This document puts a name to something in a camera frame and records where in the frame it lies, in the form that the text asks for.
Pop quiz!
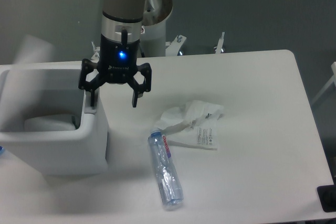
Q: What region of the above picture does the crumpled white paper wrapper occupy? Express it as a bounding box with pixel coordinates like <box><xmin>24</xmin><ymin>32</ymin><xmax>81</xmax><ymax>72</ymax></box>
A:
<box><xmin>153</xmin><ymin>100</ymin><xmax>224</xmax><ymax>150</ymax></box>

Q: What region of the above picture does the black device at table edge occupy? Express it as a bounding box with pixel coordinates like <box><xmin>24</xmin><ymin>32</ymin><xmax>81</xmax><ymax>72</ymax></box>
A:
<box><xmin>317</xmin><ymin>185</ymin><xmax>335</xmax><ymax>212</ymax></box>

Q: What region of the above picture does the white trash can lid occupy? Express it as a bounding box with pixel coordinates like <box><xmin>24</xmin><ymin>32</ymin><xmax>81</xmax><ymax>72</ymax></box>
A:
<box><xmin>13</xmin><ymin>35</ymin><xmax>55</xmax><ymax>65</ymax></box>

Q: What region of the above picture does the white pedestal base frame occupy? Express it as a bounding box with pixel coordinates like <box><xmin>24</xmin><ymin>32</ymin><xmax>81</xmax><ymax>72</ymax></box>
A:
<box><xmin>90</xmin><ymin>35</ymin><xmax>187</xmax><ymax>61</ymax></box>

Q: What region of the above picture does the crushed clear plastic bottle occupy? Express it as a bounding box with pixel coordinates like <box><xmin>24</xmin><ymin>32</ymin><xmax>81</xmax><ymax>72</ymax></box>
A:
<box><xmin>148</xmin><ymin>128</ymin><xmax>184</xmax><ymax>210</ymax></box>

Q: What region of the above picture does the white frame at right edge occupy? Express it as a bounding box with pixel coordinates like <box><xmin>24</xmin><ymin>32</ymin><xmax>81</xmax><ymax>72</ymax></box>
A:
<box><xmin>311</xmin><ymin>62</ymin><xmax>335</xmax><ymax>109</ymax></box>

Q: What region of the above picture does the white plastic trash can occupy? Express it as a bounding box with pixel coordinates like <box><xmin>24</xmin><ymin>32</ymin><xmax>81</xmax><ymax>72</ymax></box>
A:
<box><xmin>1</xmin><ymin>62</ymin><xmax>109</xmax><ymax>175</ymax></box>

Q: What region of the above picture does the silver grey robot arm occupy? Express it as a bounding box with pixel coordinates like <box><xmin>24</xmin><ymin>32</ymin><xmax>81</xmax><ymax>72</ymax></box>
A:
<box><xmin>78</xmin><ymin>0</ymin><xmax>163</xmax><ymax>106</ymax></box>

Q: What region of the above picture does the grey lid push button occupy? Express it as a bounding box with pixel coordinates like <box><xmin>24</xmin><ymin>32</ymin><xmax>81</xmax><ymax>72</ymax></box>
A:
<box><xmin>83</xmin><ymin>90</ymin><xmax>99</xmax><ymax>114</ymax></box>

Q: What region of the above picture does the metal levelling foot bolt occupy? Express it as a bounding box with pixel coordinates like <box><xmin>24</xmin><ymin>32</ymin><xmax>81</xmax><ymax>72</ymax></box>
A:
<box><xmin>214</xmin><ymin>31</ymin><xmax>226</xmax><ymax>54</ymax></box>

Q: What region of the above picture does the blue object at left edge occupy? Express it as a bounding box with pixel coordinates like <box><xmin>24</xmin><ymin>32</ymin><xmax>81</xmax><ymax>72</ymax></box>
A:
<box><xmin>0</xmin><ymin>146</ymin><xmax>5</xmax><ymax>155</ymax></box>

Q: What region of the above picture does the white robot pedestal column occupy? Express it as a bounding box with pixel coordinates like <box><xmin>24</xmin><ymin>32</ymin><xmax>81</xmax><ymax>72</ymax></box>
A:
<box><xmin>140</xmin><ymin>22</ymin><xmax>166</xmax><ymax>57</ymax></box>

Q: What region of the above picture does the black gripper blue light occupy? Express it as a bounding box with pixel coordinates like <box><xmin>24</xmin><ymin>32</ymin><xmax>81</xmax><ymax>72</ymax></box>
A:
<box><xmin>78</xmin><ymin>33</ymin><xmax>153</xmax><ymax>109</ymax></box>

